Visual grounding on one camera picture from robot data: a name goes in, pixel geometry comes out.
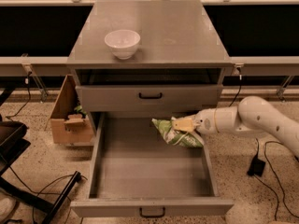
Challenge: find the black middle drawer handle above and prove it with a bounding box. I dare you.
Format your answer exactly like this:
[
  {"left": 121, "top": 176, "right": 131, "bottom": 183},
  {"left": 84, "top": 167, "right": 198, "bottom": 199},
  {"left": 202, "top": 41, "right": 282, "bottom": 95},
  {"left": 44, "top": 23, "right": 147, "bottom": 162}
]
[{"left": 139, "top": 207, "right": 165, "bottom": 218}]

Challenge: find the black upper drawer handle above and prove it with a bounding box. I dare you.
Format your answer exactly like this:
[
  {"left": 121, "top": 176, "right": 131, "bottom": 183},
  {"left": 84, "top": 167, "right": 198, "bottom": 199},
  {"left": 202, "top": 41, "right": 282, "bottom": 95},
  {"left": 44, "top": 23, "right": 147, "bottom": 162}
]
[{"left": 138, "top": 92, "right": 163, "bottom": 100}]

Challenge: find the black power adapter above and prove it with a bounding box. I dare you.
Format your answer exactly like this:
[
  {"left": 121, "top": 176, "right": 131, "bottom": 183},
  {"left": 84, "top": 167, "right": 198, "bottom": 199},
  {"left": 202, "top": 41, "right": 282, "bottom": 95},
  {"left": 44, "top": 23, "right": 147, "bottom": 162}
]
[{"left": 247, "top": 156, "right": 265, "bottom": 176}]

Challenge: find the green jalapeno chip bag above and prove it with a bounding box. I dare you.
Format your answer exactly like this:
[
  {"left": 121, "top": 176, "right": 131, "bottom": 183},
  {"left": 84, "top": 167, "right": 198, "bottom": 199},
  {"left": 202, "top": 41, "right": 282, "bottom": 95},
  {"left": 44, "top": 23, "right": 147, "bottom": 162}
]
[{"left": 151, "top": 117, "right": 205, "bottom": 147}]

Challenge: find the black cable floor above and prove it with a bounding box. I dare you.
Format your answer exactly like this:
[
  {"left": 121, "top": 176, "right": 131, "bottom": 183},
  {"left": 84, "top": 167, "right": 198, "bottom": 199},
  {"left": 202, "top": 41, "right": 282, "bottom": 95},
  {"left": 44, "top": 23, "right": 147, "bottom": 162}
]
[
  {"left": 252, "top": 140, "right": 299, "bottom": 221},
  {"left": 8, "top": 165, "right": 88, "bottom": 224}
]

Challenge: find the closed grey upper drawer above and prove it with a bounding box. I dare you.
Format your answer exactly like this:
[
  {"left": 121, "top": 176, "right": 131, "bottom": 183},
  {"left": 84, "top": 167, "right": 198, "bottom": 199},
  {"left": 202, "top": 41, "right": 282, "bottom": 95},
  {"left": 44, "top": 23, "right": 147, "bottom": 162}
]
[{"left": 76, "top": 85, "right": 222, "bottom": 112}]

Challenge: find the black cable right floor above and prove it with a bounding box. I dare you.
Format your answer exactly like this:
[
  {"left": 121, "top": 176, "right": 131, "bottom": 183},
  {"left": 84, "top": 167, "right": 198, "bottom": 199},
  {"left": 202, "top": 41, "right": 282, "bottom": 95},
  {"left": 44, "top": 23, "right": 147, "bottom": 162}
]
[{"left": 252, "top": 140, "right": 299, "bottom": 221}]

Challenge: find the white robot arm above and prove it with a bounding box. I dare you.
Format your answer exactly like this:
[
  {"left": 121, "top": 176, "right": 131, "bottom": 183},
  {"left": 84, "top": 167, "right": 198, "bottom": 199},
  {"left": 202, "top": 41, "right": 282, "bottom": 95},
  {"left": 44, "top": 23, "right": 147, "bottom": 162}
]
[{"left": 172, "top": 96, "right": 299, "bottom": 158}]

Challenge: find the black cable left floor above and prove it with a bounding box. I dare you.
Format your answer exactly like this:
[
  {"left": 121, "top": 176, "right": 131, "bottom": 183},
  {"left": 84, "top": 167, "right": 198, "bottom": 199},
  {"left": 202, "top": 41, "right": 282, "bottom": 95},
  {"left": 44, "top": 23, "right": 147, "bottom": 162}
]
[{"left": 8, "top": 165, "right": 88, "bottom": 224}]

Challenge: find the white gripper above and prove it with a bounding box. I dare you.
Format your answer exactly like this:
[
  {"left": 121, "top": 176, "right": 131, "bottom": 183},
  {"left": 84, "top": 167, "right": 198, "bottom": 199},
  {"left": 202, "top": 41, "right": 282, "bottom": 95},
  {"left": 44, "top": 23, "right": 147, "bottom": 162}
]
[{"left": 172, "top": 109, "right": 217, "bottom": 134}]

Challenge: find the black cable at cabinet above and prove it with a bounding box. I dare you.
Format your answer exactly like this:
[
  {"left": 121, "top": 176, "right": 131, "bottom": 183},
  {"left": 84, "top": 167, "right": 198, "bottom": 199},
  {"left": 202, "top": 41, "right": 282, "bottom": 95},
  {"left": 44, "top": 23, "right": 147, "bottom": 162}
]
[{"left": 228, "top": 73, "right": 260, "bottom": 158}]

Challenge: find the green item in box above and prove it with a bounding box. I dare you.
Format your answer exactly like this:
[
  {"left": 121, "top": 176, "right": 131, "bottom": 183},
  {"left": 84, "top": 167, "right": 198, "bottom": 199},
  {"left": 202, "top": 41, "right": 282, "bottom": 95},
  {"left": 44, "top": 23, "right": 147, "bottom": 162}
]
[{"left": 74, "top": 105, "right": 86, "bottom": 118}]

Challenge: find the grey drawer cabinet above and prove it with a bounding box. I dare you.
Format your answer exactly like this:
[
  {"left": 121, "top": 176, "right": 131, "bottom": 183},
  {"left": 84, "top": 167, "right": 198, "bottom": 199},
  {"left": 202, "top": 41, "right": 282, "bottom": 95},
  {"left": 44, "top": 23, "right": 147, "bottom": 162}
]
[{"left": 67, "top": 0, "right": 229, "bottom": 128}]

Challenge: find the black cable left wall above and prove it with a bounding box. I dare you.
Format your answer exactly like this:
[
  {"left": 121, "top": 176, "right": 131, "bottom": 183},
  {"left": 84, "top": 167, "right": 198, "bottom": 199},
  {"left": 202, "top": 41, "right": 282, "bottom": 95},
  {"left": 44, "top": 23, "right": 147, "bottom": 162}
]
[{"left": 5, "top": 72, "right": 34, "bottom": 120}]

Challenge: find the black office chair base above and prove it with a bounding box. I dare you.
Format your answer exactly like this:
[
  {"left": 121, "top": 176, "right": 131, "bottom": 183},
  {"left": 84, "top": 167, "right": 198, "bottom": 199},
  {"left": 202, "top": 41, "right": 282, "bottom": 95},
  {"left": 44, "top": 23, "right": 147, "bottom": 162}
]
[{"left": 0, "top": 87, "right": 82, "bottom": 224}]

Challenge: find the open grey middle drawer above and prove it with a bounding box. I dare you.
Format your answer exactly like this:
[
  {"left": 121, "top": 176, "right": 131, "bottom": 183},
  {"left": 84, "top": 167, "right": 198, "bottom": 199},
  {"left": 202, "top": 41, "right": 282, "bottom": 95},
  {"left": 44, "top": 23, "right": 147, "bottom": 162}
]
[{"left": 71, "top": 113, "right": 234, "bottom": 217}]

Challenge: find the grey railing ledge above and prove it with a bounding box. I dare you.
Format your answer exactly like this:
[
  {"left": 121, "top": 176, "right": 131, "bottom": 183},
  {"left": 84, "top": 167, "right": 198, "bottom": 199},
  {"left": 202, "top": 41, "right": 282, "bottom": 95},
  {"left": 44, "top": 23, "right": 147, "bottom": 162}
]
[{"left": 0, "top": 56, "right": 299, "bottom": 77}]

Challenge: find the black drawer handle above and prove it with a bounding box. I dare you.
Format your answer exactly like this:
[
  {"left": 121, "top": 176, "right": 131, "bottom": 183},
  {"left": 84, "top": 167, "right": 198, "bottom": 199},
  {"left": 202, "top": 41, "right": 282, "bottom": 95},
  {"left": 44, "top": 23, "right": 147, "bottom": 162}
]
[
  {"left": 139, "top": 207, "right": 165, "bottom": 218},
  {"left": 138, "top": 92, "right": 163, "bottom": 100}
]

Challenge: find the white ceramic bowl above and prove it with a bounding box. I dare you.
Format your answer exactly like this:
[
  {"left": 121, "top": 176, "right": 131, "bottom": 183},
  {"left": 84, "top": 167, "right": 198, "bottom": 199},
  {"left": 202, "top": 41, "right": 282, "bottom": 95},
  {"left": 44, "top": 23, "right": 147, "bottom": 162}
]
[{"left": 104, "top": 30, "right": 141, "bottom": 60}]

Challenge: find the cardboard box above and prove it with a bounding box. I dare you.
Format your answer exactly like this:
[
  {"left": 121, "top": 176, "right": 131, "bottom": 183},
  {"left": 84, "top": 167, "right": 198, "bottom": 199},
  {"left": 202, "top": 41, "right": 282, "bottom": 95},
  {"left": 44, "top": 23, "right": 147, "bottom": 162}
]
[{"left": 50, "top": 75, "right": 93, "bottom": 145}]

